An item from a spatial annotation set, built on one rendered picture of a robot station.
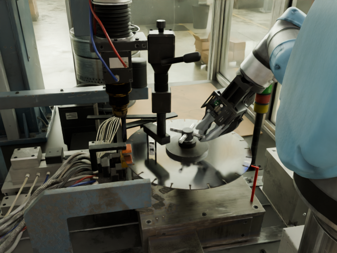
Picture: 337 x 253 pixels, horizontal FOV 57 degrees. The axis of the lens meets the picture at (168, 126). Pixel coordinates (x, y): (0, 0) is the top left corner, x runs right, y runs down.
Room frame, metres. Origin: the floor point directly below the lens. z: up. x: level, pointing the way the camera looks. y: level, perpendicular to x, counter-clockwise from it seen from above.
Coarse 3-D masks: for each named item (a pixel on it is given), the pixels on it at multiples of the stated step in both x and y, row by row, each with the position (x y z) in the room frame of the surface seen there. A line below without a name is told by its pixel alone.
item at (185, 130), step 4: (192, 124) 0.73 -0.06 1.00; (172, 128) 0.71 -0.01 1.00; (184, 128) 0.70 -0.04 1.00; (188, 128) 0.70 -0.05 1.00; (192, 128) 0.71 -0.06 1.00; (176, 132) 0.70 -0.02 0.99; (180, 132) 0.69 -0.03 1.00; (184, 132) 0.68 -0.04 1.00; (188, 132) 0.68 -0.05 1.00; (192, 132) 0.68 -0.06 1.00; (184, 136) 0.66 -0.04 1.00; (188, 136) 0.68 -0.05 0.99; (192, 136) 0.68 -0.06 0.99; (196, 136) 0.68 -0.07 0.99; (200, 136) 0.67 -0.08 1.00; (204, 136) 0.67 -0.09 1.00; (180, 140) 0.65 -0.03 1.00; (184, 140) 0.66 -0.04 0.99; (188, 140) 0.68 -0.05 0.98; (192, 140) 0.68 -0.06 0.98
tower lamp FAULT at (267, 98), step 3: (258, 93) 0.87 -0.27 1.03; (270, 93) 0.87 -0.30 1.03; (255, 96) 0.88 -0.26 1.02; (258, 96) 0.87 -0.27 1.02; (261, 96) 0.86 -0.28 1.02; (264, 96) 0.86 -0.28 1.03; (267, 96) 0.86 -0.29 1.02; (255, 99) 0.88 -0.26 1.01; (258, 99) 0.87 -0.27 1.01; (261, 99) 0.86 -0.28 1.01; (264, 99) 0.86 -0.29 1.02; (267, 99) 0.86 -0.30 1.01; (258, 102) 0.87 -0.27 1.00; (261, 102) 0.86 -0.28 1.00; (264, 102) 0.86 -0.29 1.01; (267, 102) 0.86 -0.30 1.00
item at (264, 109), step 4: (256, 104) 0.87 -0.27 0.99; (260, 104) 0.86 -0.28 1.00; (264, 104) 0.86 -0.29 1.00; (268, 104) 0.87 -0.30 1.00; (256, 108) 0.87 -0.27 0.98; (260, 108) 0.86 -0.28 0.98; (264, 108) 0.86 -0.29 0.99; (256, 112) 0.87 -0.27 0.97; (260, 112) 0.86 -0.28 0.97; (264, 112) 0.86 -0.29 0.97
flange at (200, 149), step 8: (176, 136) 0.73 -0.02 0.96; (168, 144) 0.69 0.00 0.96; (176, 144) 0.69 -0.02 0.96; (184, 144) 0.67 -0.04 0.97; (192, 144) 0.67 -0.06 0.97; (200, 144) 0.69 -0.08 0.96; (168, 152) 0.66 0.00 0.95; (176, 152) 0.65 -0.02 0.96; (184, 152) 0.65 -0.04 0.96; (192, 152) 0.65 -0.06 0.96; (200, 152) 0.65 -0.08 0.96
